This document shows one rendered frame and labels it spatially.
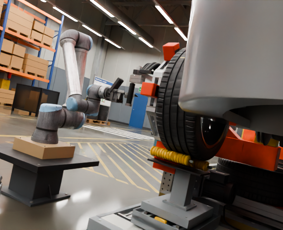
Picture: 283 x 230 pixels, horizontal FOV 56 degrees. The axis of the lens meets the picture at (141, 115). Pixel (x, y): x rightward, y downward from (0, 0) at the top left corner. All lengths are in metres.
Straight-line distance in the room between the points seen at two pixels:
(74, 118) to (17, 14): 10.57
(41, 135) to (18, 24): 10.65
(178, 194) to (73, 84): 0.98
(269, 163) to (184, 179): 0.65
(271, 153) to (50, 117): 1.53
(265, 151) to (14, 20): 11.35
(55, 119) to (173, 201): 0.98
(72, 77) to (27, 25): 10.88
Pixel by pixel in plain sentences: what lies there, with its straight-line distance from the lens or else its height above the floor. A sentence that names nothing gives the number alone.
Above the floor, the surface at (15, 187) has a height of 0.05.
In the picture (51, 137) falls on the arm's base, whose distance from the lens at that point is 1.99.
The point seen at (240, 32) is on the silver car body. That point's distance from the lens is 0.62.
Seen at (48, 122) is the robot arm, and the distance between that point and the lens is 1.98.
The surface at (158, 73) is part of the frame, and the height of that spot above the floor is 0.95.
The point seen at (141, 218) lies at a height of 0.14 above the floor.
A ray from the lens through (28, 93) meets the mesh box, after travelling 9.95.
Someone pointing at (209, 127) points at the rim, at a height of 0.72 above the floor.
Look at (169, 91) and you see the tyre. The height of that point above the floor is 0.86.
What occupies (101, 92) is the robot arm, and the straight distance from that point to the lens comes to 1.82.
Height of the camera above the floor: 0.70
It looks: level
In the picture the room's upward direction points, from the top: 12 degrees clockwise
